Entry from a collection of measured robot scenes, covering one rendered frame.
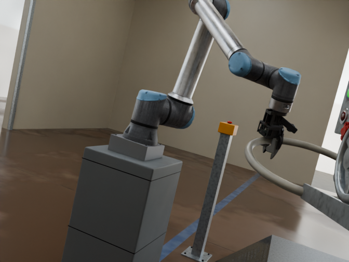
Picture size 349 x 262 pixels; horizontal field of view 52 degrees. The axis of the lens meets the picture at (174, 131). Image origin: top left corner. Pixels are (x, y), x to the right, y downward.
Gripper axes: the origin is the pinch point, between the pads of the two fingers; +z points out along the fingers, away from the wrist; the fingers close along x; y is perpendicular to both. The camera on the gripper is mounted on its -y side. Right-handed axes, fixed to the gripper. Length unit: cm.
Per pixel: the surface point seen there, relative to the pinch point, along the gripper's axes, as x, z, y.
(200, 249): -79, 124, -32
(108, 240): -24, 62, 59
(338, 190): 77, -32, 50
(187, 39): -640, 43, -234
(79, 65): -620, 121, -3
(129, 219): -22, 48, 51
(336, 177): 75, -33, 49
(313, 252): 45.6, 13.9, 8.5
